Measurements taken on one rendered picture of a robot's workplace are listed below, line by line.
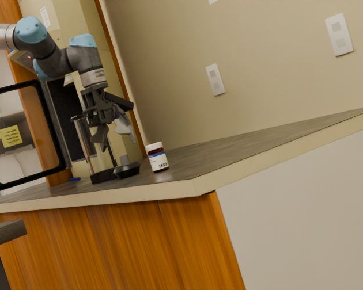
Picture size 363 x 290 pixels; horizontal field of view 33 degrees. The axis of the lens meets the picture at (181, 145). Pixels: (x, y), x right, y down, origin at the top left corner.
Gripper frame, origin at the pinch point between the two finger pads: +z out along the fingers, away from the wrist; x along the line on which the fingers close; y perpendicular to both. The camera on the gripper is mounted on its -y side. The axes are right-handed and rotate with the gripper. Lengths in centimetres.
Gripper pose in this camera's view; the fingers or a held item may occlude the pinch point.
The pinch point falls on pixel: (120, 148)
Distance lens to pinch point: 185.7
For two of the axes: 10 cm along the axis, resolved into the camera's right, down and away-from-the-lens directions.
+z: 2.9, 9.5, 0.5
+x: 7.1, -1.8, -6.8
